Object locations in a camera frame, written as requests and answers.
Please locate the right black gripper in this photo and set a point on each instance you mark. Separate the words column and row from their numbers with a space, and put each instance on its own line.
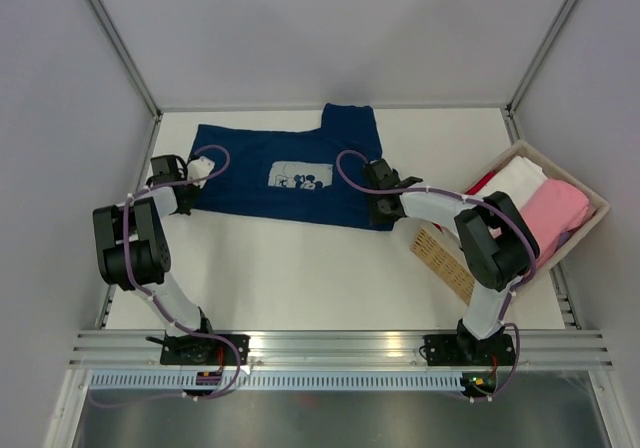
column 377, row 218

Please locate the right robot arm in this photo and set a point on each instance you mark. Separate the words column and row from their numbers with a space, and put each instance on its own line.
column 496, row 243

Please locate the wicker basket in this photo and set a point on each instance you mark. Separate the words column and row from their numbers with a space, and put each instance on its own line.
column 437, row 249

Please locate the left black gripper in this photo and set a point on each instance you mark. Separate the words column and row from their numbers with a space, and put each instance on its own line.
column 186, row 209

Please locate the blue t shirt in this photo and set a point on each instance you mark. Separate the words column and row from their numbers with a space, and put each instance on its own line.
column 294, row 176

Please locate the red rolled t shirt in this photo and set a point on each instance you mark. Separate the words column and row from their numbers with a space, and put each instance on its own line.
column 480, row 184

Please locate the aluminium frame rail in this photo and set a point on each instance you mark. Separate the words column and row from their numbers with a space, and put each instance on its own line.
column 540, row 350

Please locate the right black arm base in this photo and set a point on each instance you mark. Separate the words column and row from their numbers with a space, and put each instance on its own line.
column 460, row 350

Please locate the pink rolled t shirt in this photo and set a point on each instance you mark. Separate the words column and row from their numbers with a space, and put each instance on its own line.
column 555, row 208

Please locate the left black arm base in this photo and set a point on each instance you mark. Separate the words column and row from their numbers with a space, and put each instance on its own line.
column 193, row 351

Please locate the purple rolled t shirt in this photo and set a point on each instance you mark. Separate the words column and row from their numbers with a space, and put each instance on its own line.
column 563, row 238

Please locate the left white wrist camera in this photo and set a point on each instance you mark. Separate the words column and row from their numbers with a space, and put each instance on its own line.
column 199, row 170

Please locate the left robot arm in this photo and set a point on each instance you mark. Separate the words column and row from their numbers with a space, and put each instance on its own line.
column 133, row 251

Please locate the white slotted cable duct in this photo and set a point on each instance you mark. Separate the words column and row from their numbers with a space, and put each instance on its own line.
column 278, row 380

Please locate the white rolled t shirt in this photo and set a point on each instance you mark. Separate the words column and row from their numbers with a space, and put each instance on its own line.
column 520, row 178

